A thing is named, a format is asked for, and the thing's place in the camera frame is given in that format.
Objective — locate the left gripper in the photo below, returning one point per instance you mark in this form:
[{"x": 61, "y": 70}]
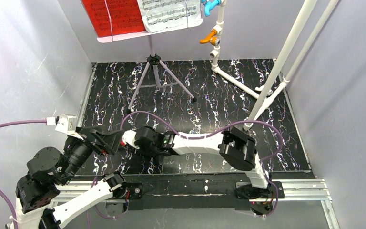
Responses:
[{"x": 92, "y": 139}]

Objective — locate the lilac folding tripod stand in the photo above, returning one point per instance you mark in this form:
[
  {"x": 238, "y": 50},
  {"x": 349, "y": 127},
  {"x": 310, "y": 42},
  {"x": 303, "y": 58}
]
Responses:
[{"x": 152, "y": 63}]

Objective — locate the lilac perforated music desk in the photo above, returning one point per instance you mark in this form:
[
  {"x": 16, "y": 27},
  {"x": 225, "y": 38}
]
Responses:
[{"x": 116, "y": 20}]

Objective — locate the red sheet music page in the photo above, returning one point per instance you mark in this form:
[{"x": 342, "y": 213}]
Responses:
[{"x": 114, "y": 17}]

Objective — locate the white sheet music page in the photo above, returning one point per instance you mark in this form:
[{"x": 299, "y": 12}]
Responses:
[{"x": 161, "y": 15}]

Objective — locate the black microphone desk stand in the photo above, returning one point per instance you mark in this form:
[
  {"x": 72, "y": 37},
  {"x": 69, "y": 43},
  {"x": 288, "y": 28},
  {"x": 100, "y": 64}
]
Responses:
[{"x": 156, "y": 160}]

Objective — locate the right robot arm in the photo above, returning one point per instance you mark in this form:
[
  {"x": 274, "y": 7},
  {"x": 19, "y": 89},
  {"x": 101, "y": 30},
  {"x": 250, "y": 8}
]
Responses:
[{"x": 232, "y": 144}]

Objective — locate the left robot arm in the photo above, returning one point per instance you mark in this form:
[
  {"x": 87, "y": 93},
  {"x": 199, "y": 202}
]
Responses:
[{"x": 51, "y": 168}]

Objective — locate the blue tap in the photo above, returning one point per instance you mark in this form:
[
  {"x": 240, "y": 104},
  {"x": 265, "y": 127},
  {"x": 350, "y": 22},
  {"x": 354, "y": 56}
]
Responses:
[{"x": 210, "y": 5}]

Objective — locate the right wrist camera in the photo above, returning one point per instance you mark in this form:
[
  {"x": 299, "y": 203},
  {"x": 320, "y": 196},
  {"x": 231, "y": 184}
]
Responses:
[{"x": 128, "y": 138}]

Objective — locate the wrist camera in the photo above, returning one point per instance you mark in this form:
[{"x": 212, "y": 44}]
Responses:
[
  {"x": 66, "y": 124},
  {"x": 128, "y": 138}
]

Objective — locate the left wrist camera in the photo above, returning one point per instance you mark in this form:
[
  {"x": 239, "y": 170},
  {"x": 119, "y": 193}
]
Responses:
[{"x": 66, "y": 124}]

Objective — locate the white pvc pipe frame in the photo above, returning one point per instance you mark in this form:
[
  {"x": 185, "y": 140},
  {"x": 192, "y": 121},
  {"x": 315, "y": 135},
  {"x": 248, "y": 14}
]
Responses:
[{"x": 264, "y": 99}]

